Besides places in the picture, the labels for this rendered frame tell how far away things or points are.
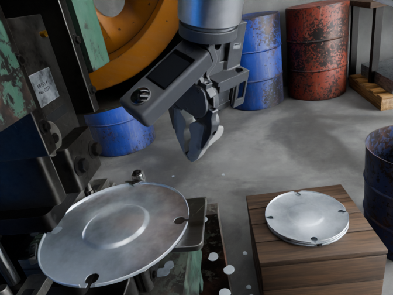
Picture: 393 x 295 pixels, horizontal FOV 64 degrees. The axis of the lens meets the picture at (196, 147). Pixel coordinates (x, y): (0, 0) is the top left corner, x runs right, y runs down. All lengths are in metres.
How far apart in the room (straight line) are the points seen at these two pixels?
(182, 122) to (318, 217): 0.86
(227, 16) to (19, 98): 0.26
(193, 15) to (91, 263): 0.43
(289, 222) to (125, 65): 0.78
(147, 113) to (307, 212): 0.98
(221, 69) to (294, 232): 0.84
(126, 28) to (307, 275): 0.94
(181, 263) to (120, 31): 0.58
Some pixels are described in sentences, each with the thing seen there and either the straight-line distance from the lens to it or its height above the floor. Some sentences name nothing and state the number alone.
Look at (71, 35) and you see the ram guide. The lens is 0.61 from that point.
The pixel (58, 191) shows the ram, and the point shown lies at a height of 0.91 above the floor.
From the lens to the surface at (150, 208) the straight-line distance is 0.67.
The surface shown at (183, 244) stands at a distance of 0.57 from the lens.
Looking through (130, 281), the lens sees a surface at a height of 0.70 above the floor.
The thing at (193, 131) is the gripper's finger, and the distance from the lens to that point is 0.45.
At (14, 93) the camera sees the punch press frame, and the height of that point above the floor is 1.09.
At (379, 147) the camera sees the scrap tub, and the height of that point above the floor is 0.38.
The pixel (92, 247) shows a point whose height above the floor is 0.78.
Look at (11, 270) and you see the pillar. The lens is 0.70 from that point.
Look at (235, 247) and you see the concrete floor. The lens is 1.67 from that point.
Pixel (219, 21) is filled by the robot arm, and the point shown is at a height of 1.13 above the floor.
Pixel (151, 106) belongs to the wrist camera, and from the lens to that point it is 0.36.
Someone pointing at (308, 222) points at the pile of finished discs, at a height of 0.38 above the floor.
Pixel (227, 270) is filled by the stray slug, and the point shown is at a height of 0.65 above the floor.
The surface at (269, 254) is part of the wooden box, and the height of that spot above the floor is 0.35.
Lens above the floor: 1.16
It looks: 26 degrees down
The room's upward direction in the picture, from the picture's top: 10 degrees counter-clockwise
